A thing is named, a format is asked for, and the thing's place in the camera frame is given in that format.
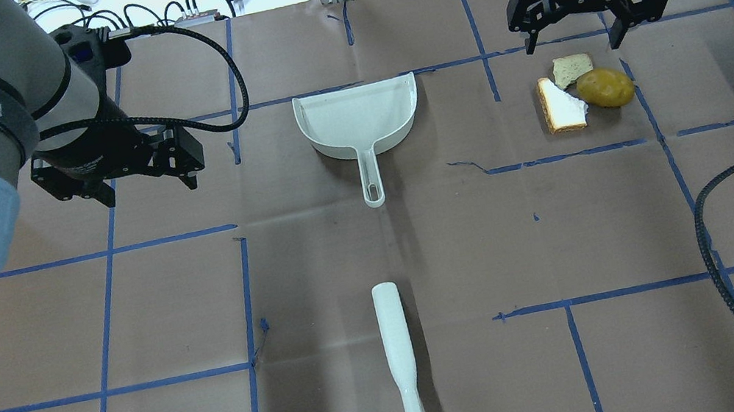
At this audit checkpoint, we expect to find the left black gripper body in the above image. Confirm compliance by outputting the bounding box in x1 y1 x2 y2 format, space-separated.
32 26 166 188

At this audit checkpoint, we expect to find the brown bread piece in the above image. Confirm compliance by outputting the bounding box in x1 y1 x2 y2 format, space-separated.
552 52 595 90

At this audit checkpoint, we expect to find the yellow potato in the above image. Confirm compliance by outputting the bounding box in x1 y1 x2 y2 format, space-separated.
575 68 636 108

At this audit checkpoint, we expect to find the white bread slice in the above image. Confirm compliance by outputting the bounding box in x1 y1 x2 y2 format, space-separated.
535 77 588 135

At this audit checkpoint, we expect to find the pale green dustpan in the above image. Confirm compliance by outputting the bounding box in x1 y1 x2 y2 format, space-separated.
291 73 418 208

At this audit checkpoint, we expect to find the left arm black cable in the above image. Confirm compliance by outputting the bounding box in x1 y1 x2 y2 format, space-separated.
24 10 254 164

